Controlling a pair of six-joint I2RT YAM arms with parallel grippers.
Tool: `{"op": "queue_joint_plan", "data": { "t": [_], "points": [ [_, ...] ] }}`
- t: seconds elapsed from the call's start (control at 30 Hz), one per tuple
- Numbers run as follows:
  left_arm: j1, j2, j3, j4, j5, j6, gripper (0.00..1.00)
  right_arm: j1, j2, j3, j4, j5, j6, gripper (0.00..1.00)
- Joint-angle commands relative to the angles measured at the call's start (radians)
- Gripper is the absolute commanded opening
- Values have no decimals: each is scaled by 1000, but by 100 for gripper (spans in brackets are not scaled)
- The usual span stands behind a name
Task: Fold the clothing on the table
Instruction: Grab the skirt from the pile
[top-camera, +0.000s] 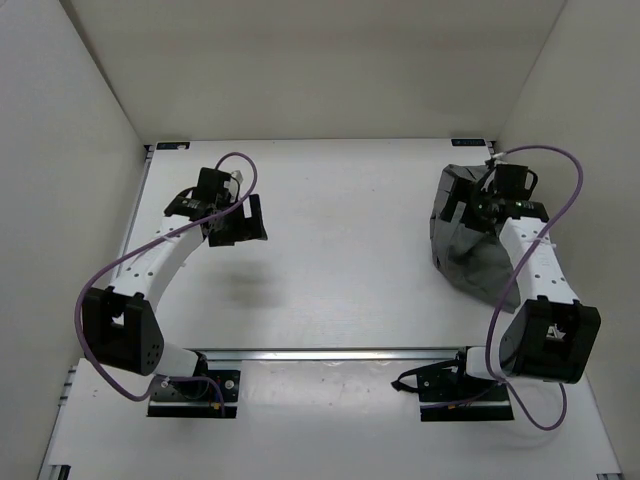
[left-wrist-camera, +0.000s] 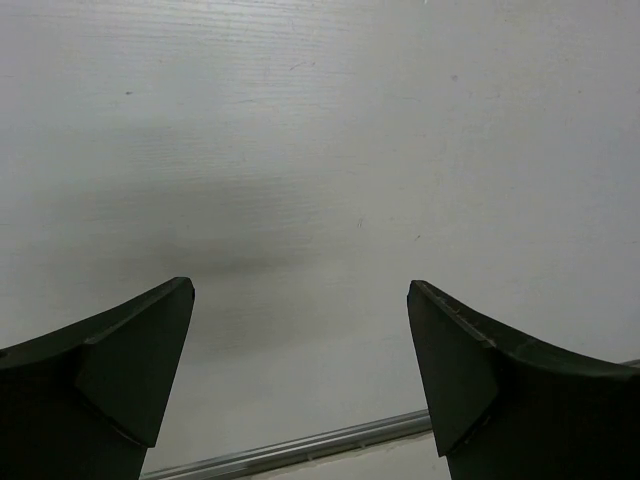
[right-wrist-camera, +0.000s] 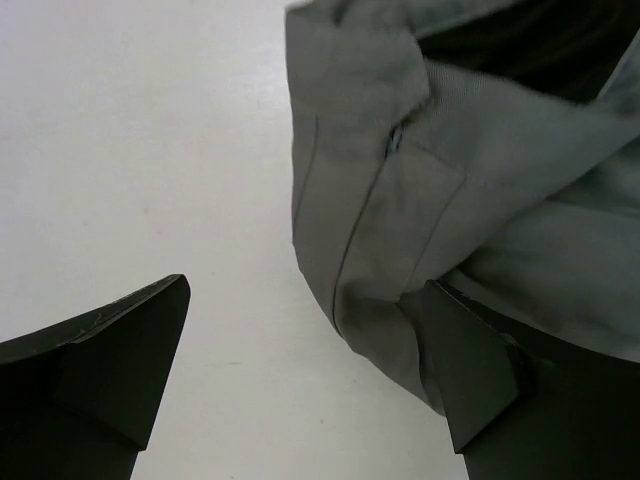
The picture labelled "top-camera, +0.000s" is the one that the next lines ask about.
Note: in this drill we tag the grey pleated skirt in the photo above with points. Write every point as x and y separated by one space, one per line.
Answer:
473 262

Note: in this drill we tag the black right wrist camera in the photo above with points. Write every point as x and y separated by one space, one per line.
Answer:
514 181

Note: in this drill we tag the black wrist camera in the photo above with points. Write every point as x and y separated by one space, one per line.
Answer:
215 186
514 181

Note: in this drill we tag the blue table label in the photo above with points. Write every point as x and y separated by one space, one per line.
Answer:
468 142
162 146

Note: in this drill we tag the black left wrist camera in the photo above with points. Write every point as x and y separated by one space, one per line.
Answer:
215 186

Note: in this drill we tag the right blue table label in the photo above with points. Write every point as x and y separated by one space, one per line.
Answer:
468 142

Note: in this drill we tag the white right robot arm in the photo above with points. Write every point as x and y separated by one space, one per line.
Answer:
539 329

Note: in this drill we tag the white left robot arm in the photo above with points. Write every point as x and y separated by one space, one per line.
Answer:
116 326

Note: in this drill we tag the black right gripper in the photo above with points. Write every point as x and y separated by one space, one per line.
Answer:
460 193

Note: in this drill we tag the left blue table label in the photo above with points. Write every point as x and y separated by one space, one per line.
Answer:
162 146

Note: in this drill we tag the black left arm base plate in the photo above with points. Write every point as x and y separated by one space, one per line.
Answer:
198 400

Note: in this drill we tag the aluminium table frame rail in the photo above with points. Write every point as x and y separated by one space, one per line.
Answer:
329 355

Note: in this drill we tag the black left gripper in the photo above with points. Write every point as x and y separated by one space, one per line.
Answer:
250 226

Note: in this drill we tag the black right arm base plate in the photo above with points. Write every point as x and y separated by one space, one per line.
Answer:
447 394

